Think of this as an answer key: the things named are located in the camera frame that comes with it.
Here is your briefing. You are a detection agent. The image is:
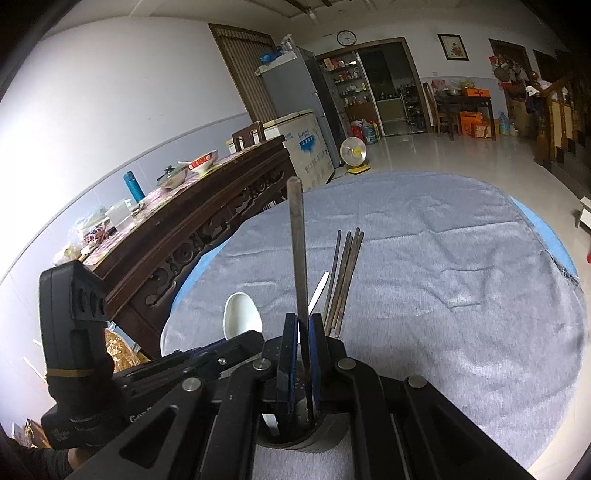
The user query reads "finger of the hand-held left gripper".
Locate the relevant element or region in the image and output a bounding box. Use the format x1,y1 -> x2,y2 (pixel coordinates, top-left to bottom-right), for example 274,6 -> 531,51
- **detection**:
113,364 -> 229,402
161,330 -> 265,366

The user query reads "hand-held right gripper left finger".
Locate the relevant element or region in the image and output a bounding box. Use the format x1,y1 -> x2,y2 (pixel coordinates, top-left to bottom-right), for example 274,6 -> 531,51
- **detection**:
76,314 -> 301,480

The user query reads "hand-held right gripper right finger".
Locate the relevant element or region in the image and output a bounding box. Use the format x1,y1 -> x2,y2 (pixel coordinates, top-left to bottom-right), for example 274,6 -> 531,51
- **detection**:
308,314 -> 536,480

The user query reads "white ceramic spoon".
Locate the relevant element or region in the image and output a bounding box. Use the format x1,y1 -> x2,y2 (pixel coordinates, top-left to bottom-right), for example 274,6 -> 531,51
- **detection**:
223,292 -> 263,343

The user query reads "dark round utensil holder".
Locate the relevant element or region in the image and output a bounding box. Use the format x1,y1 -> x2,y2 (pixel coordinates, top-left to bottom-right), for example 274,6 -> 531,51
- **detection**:
253,399 -> 350,456

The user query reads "steel utensil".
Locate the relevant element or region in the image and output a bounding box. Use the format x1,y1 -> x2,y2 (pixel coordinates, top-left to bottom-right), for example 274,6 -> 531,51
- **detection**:
307,272 -> 331,315

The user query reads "dark chopstick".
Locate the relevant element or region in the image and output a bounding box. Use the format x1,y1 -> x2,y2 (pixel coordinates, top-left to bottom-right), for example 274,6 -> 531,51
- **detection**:
323,230 -> 343,331
327,232 -> 352,334
335,231 -> 365,339

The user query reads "bundle of dark chopsticks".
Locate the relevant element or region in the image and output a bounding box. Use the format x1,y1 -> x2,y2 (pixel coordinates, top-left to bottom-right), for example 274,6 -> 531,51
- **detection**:
331,227 -> 361,336

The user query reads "round steel utensil rod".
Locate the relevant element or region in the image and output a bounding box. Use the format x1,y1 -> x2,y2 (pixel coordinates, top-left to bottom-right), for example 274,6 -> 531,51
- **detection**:
286,177 -> 315,418

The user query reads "person's left forearm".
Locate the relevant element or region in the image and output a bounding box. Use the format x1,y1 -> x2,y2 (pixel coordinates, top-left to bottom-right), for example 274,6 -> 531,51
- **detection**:
0,440 -> 88,480

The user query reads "person's left hand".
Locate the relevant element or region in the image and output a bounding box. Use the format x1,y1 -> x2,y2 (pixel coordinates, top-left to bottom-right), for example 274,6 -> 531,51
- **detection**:
52,356 -> 127,411

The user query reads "yellow snack bag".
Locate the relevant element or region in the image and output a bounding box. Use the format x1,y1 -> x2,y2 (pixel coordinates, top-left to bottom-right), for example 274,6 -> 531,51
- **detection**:
104,327 -> 141,372

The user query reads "clear plastic container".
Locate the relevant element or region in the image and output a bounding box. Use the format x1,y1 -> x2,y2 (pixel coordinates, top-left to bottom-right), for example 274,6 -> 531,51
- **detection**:
104,198 -> 136,228

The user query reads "carved dark wooden table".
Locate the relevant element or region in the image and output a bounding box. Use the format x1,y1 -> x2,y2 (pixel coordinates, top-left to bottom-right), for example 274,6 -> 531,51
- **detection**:
79,136 -> 296,360

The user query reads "blue thermos bottle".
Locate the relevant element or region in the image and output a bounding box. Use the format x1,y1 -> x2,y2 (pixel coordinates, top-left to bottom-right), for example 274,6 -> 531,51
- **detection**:
123,171 -> 145,203

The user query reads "grey towel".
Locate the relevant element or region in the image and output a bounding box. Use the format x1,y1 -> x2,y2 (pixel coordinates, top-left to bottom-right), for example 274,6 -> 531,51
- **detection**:
163,171 -> 583,480

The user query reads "lidded floral bowl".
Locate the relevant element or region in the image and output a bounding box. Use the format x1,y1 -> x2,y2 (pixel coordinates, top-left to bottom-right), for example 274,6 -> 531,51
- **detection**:
156,165 -> 188,190

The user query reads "red and white bowl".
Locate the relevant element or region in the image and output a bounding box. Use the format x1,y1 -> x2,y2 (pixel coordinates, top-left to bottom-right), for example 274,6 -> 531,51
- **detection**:
188,150 -> 219,175

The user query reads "white chest freezer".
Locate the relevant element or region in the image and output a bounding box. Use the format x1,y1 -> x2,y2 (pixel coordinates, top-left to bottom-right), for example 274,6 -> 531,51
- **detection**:
225,109 -> 336,191

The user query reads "dark wooden chair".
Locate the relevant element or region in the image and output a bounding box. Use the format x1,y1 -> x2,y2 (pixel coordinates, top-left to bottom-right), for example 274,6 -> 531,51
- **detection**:
232,121 -> 266,153

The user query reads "small electric fan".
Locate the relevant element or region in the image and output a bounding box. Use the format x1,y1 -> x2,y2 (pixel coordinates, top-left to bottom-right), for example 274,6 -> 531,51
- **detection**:
339,136 -> 373,175

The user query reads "grey refrigerator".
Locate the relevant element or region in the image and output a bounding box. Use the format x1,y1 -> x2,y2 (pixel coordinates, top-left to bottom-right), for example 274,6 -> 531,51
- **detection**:
256,47 -> 348,169

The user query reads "blue table cover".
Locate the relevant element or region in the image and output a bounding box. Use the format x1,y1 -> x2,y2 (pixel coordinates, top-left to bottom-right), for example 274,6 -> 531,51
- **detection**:
159,194 -> 578,361

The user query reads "brown wooden door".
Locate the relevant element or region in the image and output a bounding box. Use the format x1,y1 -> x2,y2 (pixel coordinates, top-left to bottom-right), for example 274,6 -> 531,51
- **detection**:
208,23 -> 279,126

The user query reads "shelf of bottles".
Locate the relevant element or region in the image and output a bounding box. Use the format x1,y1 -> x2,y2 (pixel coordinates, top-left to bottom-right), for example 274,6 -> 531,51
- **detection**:
322,52 -> 378,136

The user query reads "wooden side table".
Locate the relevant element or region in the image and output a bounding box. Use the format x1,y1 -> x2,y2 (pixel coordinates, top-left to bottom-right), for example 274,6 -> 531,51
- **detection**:
433,88 -> 498,141

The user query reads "wooden stair railing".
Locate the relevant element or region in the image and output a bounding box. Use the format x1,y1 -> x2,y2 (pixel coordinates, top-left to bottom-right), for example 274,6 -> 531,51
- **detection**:
533,76 -> 591,168

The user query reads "framed wall picture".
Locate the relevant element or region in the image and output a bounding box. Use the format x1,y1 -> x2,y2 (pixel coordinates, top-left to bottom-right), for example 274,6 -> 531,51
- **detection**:
437,34 -> 470,61

